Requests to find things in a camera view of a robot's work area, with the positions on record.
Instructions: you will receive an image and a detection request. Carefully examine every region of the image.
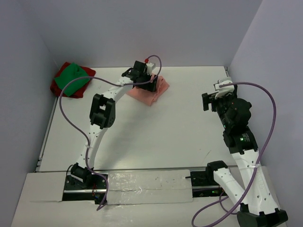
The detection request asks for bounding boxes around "red folded t-shirt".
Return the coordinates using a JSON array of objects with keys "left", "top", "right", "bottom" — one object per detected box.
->
[{"left": 49, "top": 61, "right": 97, "bottom": 99}]

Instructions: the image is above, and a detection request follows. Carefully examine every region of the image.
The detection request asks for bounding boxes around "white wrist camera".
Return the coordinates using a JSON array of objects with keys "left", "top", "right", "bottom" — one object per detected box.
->
[
  {"left": 214, "top": 77, "right": 235, "bottom": 99},
  {"left": 144, "top": 58, "right": 156, "bottom": 75}
]

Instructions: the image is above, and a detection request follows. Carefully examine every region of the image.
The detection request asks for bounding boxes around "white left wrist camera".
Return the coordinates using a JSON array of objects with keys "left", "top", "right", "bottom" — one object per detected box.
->
[{"left": 144, "top": 58, "right": 156, "bottom": 75}]

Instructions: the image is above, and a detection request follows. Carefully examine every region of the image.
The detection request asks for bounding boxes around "green folded t-shirt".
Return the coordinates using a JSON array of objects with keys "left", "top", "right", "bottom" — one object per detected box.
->
[{"left": 54, "top": 62, "right": 91, "bottom": 97}]

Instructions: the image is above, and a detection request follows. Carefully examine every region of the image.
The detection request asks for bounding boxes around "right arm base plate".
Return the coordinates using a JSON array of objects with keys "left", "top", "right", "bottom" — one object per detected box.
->
[{"left": 185, "top": 171, "right": 226, "bottom": 198}]

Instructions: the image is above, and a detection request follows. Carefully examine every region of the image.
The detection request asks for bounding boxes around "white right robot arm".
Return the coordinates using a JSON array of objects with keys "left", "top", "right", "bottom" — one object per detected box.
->
[{"left": 202, "top": 92, "right": 288, "bottom": 227}]

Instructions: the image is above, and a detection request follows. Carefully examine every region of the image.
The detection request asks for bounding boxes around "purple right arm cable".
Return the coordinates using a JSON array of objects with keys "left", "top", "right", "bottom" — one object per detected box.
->
[{"left": 191, "top": 81, "right": 277, "bottom": 227}]

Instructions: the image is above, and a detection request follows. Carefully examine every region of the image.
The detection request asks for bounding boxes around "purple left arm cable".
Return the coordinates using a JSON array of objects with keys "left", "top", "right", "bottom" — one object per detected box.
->
[{"left": 58, "top": 55, "right": 162, "bottom": 211}]

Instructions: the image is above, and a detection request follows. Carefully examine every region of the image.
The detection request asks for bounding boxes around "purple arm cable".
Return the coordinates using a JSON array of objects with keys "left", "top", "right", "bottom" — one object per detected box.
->
[
  {"left": 58, "top": 55, "right": 162, "bottom": 211},
  {"left": 191, "top": 81, "right": 277, "bottom": 227}
]

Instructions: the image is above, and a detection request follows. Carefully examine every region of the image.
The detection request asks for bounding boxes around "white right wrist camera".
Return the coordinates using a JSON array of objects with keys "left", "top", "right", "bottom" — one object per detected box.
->
[{"left": 214, "top": 77, "right": 235, "bottom": 99}]

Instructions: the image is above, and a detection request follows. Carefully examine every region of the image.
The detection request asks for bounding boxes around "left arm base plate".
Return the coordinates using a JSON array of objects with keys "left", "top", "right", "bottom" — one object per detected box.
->
[{"left": 62, "top": 175, "right": 107, "bottom": 205}]

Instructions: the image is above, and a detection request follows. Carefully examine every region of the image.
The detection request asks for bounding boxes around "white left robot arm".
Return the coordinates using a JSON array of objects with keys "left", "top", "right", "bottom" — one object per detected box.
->
[{"left": 71, "top": 61, "right": 158, "bottom": 189}]

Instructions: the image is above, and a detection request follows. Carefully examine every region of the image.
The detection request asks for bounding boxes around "silver tape patch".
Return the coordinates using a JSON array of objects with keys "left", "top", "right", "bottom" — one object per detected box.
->
[{"left": 107, "top": 170, "right": 193, "bottom": 205}]

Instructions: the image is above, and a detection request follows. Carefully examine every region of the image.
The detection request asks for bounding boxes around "pink t-shirt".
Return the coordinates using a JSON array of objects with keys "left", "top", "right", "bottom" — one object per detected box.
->
[{"left": 126, "top": 75, "right": 169, "bottom": 106}]

